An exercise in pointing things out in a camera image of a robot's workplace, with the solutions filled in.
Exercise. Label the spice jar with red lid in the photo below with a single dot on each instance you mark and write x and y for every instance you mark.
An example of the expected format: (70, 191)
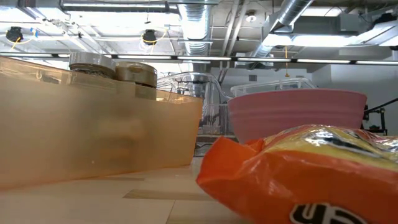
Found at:
(136, 73)

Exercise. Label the pink bowl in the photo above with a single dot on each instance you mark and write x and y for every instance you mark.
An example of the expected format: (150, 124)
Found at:
(295, 109)

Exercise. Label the orange yellow ramen packet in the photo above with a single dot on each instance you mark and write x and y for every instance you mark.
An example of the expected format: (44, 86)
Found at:
(295, 174)

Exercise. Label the bagel seasoning glass jar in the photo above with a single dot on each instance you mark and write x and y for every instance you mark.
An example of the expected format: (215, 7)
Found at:
(91, 59)

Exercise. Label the clear plastic bin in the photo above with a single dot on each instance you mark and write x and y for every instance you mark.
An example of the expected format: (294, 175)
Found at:
(214, 124)
(273, 84)

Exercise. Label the long linear ceiling light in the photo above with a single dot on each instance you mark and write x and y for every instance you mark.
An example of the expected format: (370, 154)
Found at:
(264, 59)

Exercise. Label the black round ceiling device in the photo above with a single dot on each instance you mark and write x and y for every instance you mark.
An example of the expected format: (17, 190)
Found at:
(149, 37)
(14, 34)

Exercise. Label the dark horizontal ceiling pipe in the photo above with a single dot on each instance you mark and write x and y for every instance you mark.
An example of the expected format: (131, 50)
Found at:
(118, 7)

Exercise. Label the orange translucent plastic bin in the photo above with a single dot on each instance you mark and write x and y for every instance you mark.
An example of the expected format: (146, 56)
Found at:
(43, 140)

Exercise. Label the grey wall box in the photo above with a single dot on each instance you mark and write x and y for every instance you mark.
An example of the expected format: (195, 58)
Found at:
(253, 77)

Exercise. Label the corrugated silver ventilation duct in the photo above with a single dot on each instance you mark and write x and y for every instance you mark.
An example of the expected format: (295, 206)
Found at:
(196, 21)

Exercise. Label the smooth silver spiral duct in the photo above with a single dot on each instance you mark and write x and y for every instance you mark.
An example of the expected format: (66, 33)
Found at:
(289, 12)

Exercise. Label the grey rectangular ceiling duct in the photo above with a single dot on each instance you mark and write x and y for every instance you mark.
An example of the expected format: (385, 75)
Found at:
(320, 25)

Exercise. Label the black aluminium rig frame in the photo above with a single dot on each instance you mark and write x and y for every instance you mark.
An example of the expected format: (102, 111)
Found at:
(383, 119)

